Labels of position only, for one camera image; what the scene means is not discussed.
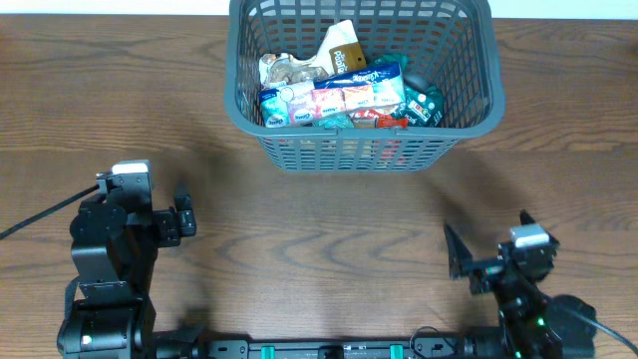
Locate green red coffee sachet bag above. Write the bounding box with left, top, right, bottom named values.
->
left=366, top=53, right=444, bottom=128

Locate orange spaghetti packet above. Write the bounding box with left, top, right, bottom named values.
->
left=349, top=110, right=409, bottom=129

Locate mint toilet tissue wipes pack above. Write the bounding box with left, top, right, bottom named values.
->
left=313, top=114, right=354, bottom=129

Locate blue Kleenex tissue multipack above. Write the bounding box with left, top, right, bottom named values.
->
left=259, top=62, right=406, bottom=128

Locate beige mushroom snack pouch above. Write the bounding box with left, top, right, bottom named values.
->
left=258, top=20, right=367, bottom=89

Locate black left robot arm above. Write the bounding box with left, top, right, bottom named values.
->
left=57, top=160, right=208, bottom=358

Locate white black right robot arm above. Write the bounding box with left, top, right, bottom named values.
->
left=444, top=210, right=596, bottom=358

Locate grey plastic slotted basket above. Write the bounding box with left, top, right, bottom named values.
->
left=223, top=0, right=505, bottom=172

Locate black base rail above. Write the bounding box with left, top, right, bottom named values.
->
left=155, top=336, right=505, bottom=359

